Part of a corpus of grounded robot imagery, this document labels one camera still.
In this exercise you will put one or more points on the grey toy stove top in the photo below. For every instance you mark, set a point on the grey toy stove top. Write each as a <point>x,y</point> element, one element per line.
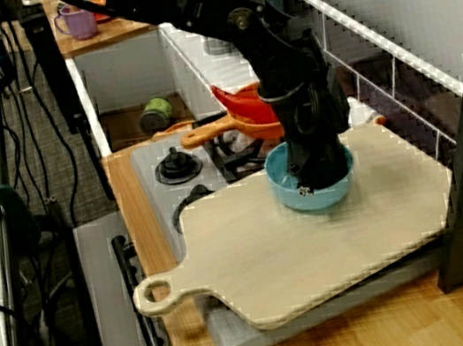
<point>145,166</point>

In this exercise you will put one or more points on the pale wooden cutting board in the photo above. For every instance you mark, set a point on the pale wooden cutting board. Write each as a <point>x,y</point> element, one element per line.
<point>295,251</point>

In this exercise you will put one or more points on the red toy chili pepper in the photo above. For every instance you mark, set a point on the red toy chili pepper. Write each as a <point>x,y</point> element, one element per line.
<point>246,103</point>

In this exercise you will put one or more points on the black stove knob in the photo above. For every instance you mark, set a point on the black stove knob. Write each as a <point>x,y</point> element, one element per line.
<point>178,166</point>
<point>193,195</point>

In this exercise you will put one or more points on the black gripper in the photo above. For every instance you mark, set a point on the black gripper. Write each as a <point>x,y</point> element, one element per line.
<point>314,131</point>

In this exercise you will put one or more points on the white toy sink unit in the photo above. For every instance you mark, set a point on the white toy sink unit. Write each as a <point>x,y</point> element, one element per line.
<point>128,70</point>

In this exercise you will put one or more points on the black upright post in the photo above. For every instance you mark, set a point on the black upright post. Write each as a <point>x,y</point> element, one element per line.
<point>45,58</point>

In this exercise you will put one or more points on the orange toy frying pan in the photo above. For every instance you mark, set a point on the orange toy frying pan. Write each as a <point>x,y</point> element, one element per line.
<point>215,130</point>

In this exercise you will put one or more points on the white toy oven cabinet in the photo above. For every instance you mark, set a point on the white toy oven cabinet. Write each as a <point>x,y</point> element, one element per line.
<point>109,293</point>

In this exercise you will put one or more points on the orange plastic plate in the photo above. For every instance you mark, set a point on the orange plastic plate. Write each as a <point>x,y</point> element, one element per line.
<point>101,16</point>

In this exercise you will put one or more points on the black burner grate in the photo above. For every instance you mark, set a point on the black burner grate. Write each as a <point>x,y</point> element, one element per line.
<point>229,162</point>

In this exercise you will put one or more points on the green toy can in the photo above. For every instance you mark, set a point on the green toy can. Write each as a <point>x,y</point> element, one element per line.
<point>155,112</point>

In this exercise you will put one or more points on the wooden countertop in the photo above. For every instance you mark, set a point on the wooden countertop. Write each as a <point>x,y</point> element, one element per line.
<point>128,200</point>

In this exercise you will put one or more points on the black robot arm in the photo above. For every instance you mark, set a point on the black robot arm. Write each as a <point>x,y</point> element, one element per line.
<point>206,2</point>

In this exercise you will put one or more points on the purple plastic cup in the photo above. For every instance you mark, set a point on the purple plastic cup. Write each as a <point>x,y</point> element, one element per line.
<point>80,25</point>

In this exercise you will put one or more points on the small white toy container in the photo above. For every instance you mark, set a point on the small white toy container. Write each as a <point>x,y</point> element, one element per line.
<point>364,113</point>

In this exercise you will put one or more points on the wooden side table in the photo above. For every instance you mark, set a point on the wooden side table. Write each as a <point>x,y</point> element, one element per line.
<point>121,31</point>

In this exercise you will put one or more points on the light blue plastic bowl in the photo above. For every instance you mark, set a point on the light blue plastic bowl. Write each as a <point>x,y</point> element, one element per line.
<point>317,202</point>

